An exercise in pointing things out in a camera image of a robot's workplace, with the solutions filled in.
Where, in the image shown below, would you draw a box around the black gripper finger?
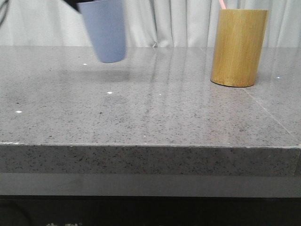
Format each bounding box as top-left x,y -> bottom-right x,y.
63,0 -> 80,12

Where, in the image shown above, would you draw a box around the blue plastic cup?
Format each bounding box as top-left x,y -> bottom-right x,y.
78,0 -> 126,63

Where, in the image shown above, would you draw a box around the white curtain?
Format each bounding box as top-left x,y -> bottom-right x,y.
0,0 -> 301,48

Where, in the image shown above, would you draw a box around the bamboo cylinder holder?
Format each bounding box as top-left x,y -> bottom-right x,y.
211,9 -> 268,88

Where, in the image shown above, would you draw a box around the black cabinet under counter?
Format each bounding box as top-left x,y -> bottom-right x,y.
0,195 -> 301,226

